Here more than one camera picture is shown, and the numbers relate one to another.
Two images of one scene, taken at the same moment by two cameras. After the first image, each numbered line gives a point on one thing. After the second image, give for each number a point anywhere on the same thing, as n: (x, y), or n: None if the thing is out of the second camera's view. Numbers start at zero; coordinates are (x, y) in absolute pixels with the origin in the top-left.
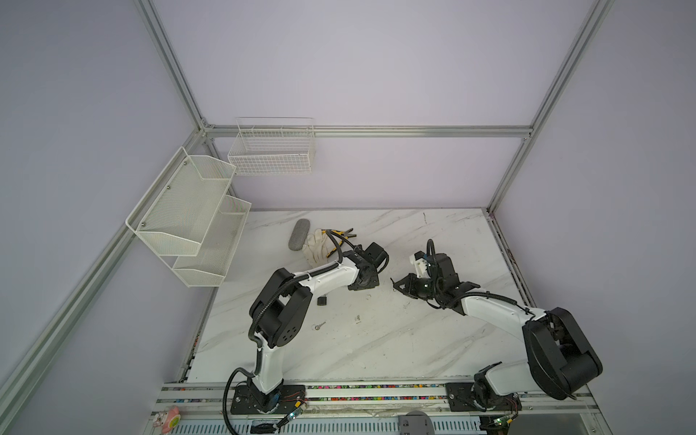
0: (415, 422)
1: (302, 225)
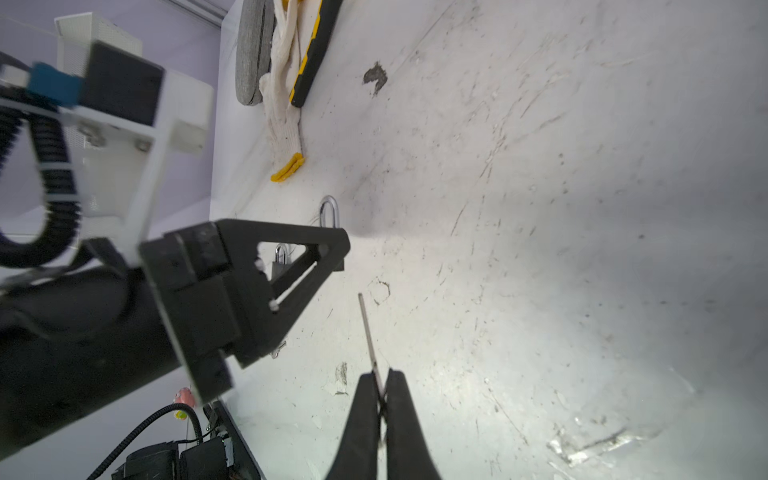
0: None
1: (256, 23)
